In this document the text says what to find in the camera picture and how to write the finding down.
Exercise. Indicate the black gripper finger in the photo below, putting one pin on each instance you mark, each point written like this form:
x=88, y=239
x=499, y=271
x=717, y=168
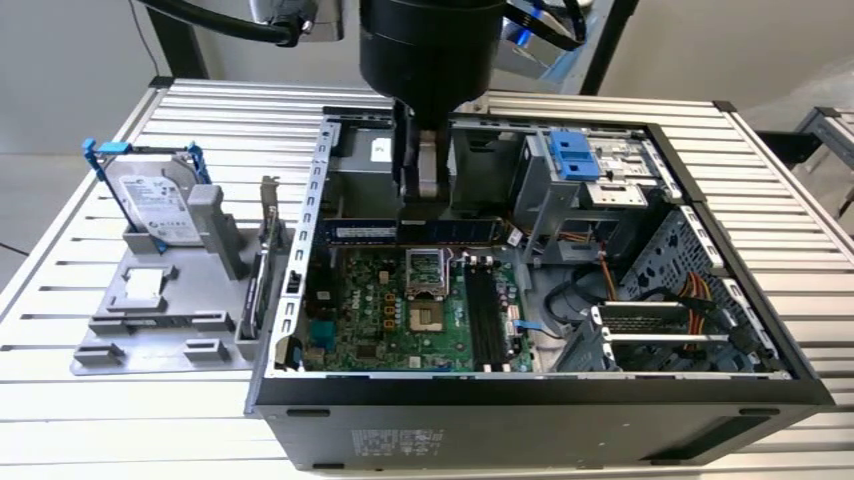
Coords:
x=407, y=160

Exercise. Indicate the RAM slot with white latches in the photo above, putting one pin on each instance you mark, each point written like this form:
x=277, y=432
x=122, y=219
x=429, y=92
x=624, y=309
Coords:
x=479, y=315
x=496, y=315

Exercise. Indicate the grey power supply unit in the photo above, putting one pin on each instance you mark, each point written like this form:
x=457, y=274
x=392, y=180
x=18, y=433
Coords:
x=360, y=190

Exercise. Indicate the metal locking lever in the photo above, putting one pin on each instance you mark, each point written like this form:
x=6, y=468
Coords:
x=447, y=270

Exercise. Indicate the grey metal drive cage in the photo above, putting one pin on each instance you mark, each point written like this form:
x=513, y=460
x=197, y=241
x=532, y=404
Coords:
x=553, y=210

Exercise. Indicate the blue plastic drive latch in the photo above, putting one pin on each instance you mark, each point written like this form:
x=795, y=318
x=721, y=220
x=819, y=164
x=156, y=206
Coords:
x=572, y=155

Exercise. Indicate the CPU socket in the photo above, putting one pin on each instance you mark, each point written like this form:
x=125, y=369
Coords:
x=425, y=317

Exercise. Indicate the graphics card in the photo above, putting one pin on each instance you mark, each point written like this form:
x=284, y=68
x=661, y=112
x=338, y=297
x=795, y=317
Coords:
x=253, y=305

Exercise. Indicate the green Dell motherboard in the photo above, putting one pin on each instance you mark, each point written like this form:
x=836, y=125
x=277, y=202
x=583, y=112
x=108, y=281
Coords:
x=433, y=350

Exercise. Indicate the hard disk in blue carrier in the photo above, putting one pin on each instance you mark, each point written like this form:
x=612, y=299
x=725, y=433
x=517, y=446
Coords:
x=156, y=200

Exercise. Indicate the grey parts rack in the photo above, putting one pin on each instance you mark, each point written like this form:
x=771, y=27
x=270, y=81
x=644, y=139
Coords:
x=200, y=295

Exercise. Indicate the silver CPU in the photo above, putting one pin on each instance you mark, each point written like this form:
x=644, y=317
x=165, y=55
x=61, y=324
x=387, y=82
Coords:
x=145, y=284

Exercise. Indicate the grey metal disk bay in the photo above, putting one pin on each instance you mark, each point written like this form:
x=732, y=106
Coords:
x=660, y=338

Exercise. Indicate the black open PC case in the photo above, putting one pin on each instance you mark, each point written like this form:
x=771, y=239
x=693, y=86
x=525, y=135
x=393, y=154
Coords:
x=467, y=430

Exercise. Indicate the black metal frame post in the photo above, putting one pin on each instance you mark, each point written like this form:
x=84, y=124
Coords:
x=182, y=50
x=609, y=50

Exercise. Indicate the neighbouring grey metal frame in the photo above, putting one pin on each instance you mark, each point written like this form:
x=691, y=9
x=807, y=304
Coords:
x=827, y=150

